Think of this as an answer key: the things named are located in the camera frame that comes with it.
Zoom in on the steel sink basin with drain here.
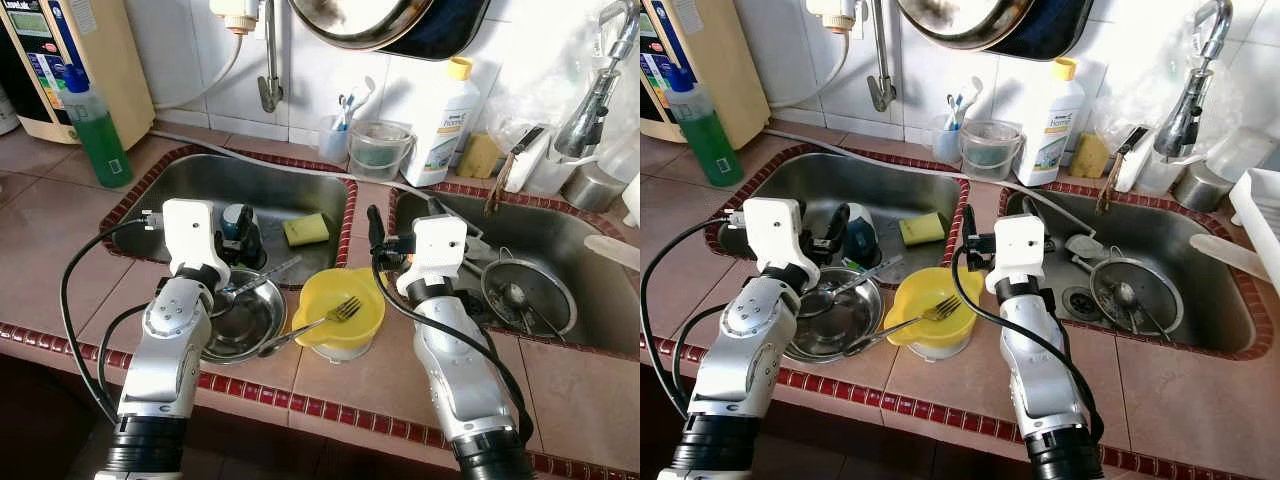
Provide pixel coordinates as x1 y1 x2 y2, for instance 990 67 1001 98
392 188 640 356
1000 188 1259 351

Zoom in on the chrome wall tap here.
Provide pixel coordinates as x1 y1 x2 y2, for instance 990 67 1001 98
865 0 898 113
255 0 286 113

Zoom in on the beige tap water filter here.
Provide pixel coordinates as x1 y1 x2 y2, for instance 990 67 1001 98
805 0 859 34
210 0 263 36

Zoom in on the clear toothbrush cup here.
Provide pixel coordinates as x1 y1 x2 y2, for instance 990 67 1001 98
318 115 353 166
930 115 963 164

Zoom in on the clear plastic pail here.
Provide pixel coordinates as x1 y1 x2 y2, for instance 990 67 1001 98
958 120 1026 181
348 120 416 183

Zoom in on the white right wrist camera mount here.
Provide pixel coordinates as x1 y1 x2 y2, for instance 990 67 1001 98
397 213 469 299
985 213 1046 296

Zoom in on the chrome kitchen faucet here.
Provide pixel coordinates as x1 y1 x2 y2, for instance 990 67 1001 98
553 0 640 161
1153 0 1236 161

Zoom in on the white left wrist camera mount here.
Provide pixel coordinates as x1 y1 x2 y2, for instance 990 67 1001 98
160 198 233 291
742 198 823 293

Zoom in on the yellow plastic bowl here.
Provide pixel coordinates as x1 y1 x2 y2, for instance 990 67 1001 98
885 267 986 349
292 267 386 349

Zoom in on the long steel spoon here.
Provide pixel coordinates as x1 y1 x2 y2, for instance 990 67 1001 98
215 255 303 301
805 255 906 301

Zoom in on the dark blue cup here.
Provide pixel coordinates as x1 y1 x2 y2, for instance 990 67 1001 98
845 205 883 269
222 203 264 269

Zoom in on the steel spoon on lid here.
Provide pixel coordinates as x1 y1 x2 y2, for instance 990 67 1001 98
1112 283 1166 336
500 283 549 336

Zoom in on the hanging steel wok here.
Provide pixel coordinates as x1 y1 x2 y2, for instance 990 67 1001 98
288 0 436 51
897 0 1036 51

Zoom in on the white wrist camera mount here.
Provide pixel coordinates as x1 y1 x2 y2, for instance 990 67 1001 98
397 213 469 299
160 198 233 291
742 198 823 293
985 213 1046 296

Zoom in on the beige water purifier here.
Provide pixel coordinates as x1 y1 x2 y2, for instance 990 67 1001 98
640 0 771 151
0 0 156 146

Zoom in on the white black brush holder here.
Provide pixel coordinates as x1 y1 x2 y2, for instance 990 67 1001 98
1113 125 1156 193
503 125 551 194

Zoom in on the white detergent bottle yellow cap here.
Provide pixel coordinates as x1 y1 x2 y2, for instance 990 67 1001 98
403 57 481 188
1015 57 1086 188

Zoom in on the grey water hose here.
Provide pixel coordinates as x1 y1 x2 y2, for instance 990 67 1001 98
765 128 1071 236
150 130 446 206

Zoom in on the green dish soap bottle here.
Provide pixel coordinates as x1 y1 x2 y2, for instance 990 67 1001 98
62 65 134 189
665 65 744 188

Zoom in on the white filter hose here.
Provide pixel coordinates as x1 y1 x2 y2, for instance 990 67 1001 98
155 33 248 111
768 33 851 109

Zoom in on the beige rice paddle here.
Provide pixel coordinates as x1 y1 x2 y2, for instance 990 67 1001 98
585 235 640 273
1190 235 1263 286

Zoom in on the round steel pot lid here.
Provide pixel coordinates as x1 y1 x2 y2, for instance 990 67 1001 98
1090 258 1184 336
482 258 579 336

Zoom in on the white plastic base bowl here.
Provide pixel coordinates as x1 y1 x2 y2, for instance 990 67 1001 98
315 335 376 364
905 335 971 363

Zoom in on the plain yellow sponge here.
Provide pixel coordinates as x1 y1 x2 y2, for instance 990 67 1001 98
1068 133 1111 179
457 133 501 181

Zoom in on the brown hanging strap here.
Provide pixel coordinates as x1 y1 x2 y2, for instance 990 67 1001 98
1095 150 1126 216
485 150 516 218

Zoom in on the stainless steel bowl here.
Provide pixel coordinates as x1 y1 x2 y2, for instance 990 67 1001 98
200 268 289 364
785 268 886 364

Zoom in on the yellow green dish sponge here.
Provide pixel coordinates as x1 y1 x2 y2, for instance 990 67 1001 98
282 212 331 248
898 212 946 246

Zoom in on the clear plastic bag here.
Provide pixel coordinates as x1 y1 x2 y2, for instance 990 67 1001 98
485 55 611 136
1090 55 1201 136

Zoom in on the small steel cup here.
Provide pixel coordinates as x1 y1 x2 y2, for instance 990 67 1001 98
1173 162 1233 213
562 162 626 213

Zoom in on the hanging black pan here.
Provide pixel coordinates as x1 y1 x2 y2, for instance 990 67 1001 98
380 0 491 61
990 0 1096 61

